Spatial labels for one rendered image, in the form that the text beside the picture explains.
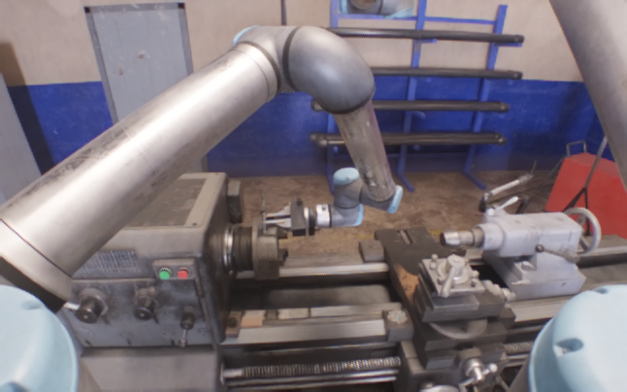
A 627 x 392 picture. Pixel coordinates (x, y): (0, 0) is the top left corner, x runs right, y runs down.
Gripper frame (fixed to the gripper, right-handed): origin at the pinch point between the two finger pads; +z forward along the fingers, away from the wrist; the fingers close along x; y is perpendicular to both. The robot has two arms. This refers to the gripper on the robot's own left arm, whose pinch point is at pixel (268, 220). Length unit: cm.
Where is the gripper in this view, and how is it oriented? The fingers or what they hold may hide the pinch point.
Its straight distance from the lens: 116.5
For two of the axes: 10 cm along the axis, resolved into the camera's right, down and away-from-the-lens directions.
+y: -0.2, -6.7, -7.4
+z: -10.0, 0.8, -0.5
